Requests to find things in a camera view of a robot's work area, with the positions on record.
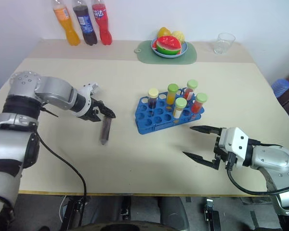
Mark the pale yellow toy fruit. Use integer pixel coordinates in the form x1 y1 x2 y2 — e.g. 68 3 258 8
171 30 186 44

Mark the dark grey rounded shape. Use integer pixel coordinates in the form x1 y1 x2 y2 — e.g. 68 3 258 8
157 196 190 231

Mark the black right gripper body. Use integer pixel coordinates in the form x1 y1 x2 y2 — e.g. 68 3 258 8
213 134 229 167

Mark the beige table mat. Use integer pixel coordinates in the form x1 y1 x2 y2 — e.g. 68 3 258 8
0 57 289 197

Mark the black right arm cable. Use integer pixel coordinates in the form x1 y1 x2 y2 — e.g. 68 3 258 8
224 152 289 196

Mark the toy watermelon slice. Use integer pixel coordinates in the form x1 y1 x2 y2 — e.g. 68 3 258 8
156 35 183 56

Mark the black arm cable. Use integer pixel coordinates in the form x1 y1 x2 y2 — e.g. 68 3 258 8
35 131 88 203
224 152 289 196

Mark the green placemat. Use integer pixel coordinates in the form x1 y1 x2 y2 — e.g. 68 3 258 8
134 39 198 65

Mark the clear drinking glass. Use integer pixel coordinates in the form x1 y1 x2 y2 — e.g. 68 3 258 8
213 32 236 56

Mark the blue test tube rack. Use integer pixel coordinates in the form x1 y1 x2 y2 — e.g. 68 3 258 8
134 87 206 135

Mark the yellow toy pear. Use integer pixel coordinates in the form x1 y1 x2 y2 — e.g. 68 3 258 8
158 26 172 39

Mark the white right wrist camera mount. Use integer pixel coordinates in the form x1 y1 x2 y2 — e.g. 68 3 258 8
218 127 250 167

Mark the dark cola bottle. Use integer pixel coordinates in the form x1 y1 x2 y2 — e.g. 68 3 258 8
71 0 98 46

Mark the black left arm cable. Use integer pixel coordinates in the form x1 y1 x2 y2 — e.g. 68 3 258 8
35 131 88 203

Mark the red soda bottle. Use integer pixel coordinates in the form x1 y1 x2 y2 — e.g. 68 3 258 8
91 0 113 46

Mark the green-capped orange test tube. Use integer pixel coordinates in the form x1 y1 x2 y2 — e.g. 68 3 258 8
165 83 180 107

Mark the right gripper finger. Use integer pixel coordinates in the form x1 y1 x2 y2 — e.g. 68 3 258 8
182 151 220 171
189 125 223 137

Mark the blue plastic stool stack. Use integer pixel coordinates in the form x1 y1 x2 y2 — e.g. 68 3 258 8
271 77 289 98

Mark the light blue plate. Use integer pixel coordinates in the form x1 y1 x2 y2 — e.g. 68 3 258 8
151 38 190 59

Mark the green-capped red test tube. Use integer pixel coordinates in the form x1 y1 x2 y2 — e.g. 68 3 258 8
183 79 199 101
190 92 209 121

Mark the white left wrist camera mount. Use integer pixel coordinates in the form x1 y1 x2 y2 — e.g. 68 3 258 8
76 82 100 118

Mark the yellow-capped purple test tube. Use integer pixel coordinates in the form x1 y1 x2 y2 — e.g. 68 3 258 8
147 88 160 116

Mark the dark purple test tube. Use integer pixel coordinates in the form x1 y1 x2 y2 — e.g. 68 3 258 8
99 116 113 146

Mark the green-capped yellow test tube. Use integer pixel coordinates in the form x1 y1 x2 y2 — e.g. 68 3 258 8
172 97 188 120

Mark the orange soda bottle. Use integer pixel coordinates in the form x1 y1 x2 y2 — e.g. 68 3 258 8
52 0 81 47

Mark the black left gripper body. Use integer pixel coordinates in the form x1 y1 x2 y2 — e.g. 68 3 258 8
83 97 105 123

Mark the white cable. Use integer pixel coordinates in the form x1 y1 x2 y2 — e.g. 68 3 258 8
58 195 68 222

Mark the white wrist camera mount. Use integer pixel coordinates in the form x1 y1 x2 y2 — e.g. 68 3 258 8
76 82 100 118
218 127 250 167

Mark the black metal frame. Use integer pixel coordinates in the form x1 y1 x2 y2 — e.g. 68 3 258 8
62 195 92 231
203 197 222 231
119 196 132 221

